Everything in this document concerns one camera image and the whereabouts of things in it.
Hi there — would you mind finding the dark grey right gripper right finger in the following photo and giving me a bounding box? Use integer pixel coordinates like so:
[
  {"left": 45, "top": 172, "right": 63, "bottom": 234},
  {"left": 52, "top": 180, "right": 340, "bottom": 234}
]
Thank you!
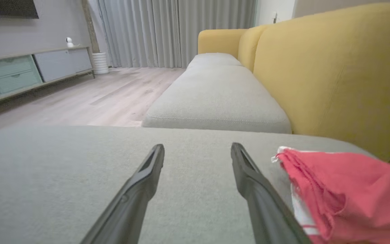
[{"left": 231, "top": 143, "right": 312, "bottom": 244}]

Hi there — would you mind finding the red jersey with white sleeves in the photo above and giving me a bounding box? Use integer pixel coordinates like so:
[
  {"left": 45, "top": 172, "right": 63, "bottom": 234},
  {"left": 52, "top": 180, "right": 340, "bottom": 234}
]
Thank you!
[{"left": 271, "top": 146, "right": 390, "bottom": 244}]

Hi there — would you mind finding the black flat television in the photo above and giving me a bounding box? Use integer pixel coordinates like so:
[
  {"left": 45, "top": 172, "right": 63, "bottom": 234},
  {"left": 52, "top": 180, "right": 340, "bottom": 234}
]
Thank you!
[{"left": 0, "top": 0, "right": 39, "bottom": 19}]

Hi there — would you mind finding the brown wooden post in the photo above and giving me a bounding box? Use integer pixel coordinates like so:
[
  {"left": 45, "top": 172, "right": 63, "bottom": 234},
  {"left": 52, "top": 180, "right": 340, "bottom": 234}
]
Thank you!
[{"left": 81, "top": 0, "right": 100, "bottom": 54}]

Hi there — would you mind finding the yellow sofa armrest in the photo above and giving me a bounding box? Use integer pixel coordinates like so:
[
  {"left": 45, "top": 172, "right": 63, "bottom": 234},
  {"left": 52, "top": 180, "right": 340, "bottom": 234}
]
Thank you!
[{"left": 197, "top": 29, "right": 248, "bottom": 56}]

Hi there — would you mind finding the yellow sofa backrest cushion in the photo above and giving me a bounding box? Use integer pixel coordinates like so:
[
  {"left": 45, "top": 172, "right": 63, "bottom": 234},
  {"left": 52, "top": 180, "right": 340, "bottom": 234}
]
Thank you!
[
  {"left": 252, "top": 3, "right": 390, "bottom": 162},
  {"left": 237, "top": 24, "right": 270, "bottom": 72}
]

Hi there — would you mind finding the low green grey media cabinet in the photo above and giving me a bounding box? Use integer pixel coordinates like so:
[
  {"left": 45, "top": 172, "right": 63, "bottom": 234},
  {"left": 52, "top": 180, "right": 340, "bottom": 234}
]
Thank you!
[{"left": 0, "top": 46, "right": 96, "bottom": 109}]

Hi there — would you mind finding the grey pleated curtain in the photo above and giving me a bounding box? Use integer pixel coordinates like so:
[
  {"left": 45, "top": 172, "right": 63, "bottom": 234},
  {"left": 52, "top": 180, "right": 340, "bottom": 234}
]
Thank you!
[{"left": 87, "top": 0, "right": 258, "bottom": 69}]

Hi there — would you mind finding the white ribbed cylinder bin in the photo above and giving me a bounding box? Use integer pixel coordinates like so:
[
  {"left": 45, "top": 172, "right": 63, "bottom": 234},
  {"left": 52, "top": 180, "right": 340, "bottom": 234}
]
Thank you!
[{"left": 92, "top": 52, "right": 109, "bottom": 75}]

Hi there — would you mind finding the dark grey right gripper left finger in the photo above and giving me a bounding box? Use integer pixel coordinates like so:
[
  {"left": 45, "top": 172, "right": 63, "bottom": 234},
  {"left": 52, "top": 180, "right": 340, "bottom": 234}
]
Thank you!
[{"left": 80, "top": 144, "right": 165, "bottom": 244}]

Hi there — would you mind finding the grey sofa seat cushion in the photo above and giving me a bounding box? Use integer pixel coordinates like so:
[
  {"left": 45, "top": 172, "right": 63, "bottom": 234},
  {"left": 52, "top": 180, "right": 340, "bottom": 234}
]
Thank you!
[
  {"left": 186, "top": 53, "right": 243, "bottom": 70},
  {"left": 142, "top": 64, "right": 292, "bottom": 134}
]

